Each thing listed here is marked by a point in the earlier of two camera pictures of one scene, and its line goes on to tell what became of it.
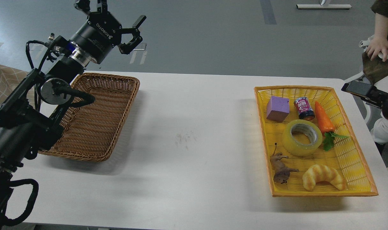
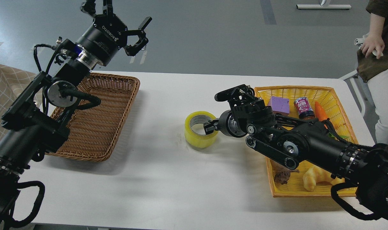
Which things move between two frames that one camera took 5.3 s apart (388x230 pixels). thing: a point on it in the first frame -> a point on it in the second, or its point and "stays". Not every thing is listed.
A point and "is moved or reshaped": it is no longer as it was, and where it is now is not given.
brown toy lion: [282, 172] stays
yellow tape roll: [296, 149] is moved or reshaped
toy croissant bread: [315, 173] stays
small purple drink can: [302, 106] stays
